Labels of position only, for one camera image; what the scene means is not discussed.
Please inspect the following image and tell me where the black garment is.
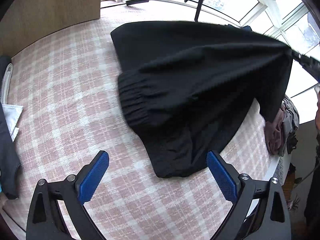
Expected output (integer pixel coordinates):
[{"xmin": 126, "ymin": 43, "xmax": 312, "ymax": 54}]
[{"xmin": 111, "ymin": 21, "xmax": 293, "ymax": 178}]

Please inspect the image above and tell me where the folded dark grey garment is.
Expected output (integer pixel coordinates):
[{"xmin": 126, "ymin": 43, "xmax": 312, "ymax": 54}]
[{"xmin": 0, "ymin": 55, "xmax": 21, "ymax": 201}]

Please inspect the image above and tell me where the brown garment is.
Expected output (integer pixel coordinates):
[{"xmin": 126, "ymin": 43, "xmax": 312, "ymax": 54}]
[{"xmin": 264, "ymin": 105, "xmax": 285, "ymax": 156}]

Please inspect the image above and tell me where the navy blue garment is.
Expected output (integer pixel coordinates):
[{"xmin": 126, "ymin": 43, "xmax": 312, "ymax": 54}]
[{"xmin": 227, "ymin": 24, "xmax": 252, "ymax": 32}]

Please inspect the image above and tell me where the folded white beige garment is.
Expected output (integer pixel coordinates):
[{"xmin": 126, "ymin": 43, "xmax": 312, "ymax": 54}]
[{"xmin": 1, "ymin": 63, "xmax": 23, "ymax": 141}]

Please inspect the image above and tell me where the pink plaid cloth mat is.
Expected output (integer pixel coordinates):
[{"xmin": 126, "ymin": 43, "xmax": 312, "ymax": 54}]
[{"xmin": 0, "ymin": 6, "xmax": 281, "ymax": 240}]

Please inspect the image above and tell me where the large light wooden board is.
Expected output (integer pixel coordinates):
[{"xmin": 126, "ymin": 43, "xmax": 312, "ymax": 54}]
[{"xmin": 1, "ymin": 0, "xmax": 100, "ymax": 57}]

